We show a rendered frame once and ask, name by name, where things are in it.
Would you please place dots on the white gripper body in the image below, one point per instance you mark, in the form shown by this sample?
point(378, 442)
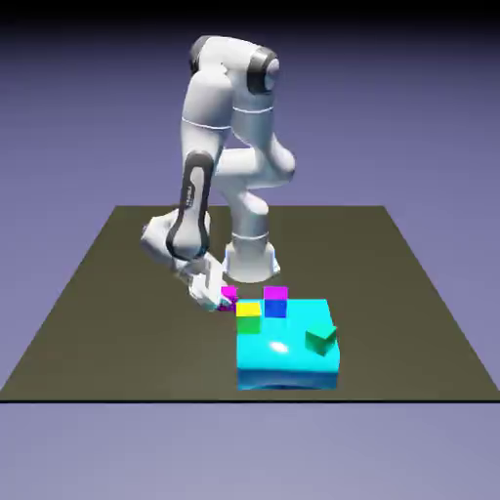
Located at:
point(205, 288)

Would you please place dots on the small magenta cube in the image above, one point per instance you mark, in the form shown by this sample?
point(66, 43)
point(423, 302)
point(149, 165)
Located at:
point(227, 293)

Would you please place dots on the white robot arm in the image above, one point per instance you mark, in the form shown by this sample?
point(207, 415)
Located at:
point(242, 129)

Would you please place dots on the small yellow cube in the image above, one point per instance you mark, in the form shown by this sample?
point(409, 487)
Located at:
point(248, 317)

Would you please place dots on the small blue cube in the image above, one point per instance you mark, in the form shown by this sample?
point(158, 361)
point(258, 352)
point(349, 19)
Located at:
point(275, 303)

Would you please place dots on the small green cube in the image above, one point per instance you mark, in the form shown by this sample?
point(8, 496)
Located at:
point(321, 339)

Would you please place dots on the large cyan box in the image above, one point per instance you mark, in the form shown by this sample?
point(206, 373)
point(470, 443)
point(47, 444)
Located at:
point(287, 351)

